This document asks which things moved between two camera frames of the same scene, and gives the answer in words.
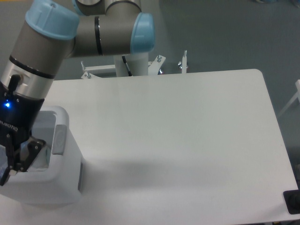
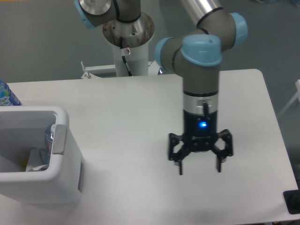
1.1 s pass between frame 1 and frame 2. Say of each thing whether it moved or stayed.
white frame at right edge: stayed
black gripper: moved
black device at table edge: stayed
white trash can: stayed
